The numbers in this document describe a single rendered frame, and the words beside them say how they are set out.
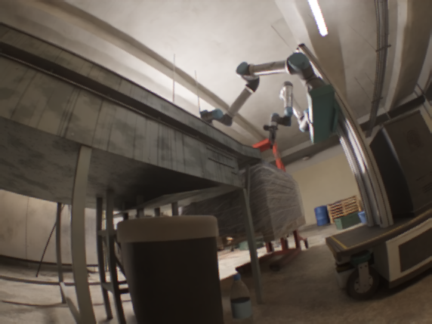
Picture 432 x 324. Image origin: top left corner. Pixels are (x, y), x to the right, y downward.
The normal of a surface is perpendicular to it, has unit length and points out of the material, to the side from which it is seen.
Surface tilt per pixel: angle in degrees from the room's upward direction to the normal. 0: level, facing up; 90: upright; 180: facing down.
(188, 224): 91
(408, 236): 90
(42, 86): 90
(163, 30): 180
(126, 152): 90
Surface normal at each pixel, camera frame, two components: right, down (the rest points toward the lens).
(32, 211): 0.77, -0.35
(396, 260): -0.48, -0.29
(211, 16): 0.14, 0.91
